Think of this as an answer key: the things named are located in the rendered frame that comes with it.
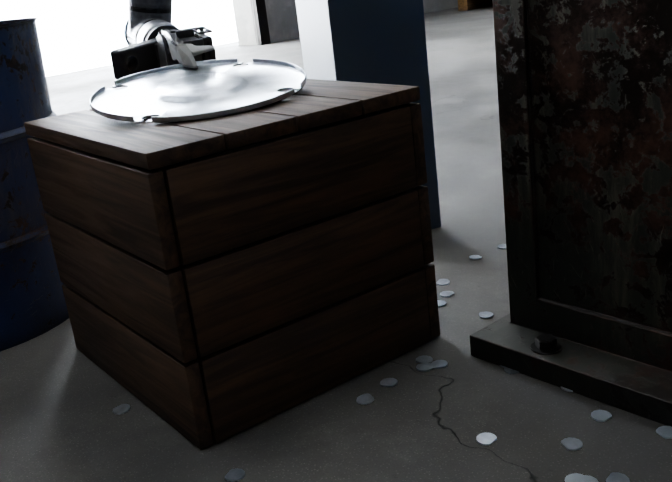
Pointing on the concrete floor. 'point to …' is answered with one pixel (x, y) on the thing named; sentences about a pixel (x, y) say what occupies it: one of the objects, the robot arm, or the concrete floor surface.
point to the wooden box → (243, 248)
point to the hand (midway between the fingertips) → (188, 69)
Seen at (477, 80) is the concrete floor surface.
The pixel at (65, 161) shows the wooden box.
